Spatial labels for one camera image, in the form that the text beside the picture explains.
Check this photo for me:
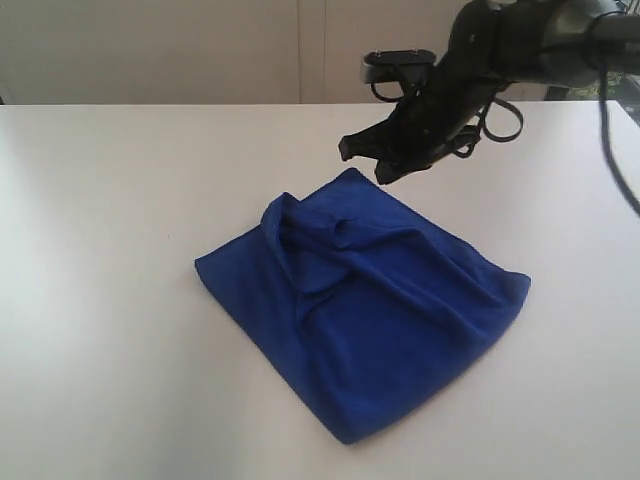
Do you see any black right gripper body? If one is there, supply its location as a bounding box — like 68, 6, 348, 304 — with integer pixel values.
386, 59, 500, 165

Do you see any blue towel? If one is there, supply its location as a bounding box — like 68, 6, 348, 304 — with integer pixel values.
195, 168, 531, 444

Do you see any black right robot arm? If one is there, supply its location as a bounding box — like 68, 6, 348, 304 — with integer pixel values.
338, 1, 639, 185

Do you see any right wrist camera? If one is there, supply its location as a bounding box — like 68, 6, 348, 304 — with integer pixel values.
360, 49, 437, 85

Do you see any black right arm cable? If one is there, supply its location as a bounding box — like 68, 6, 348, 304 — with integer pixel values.
369, 9, 640, 216

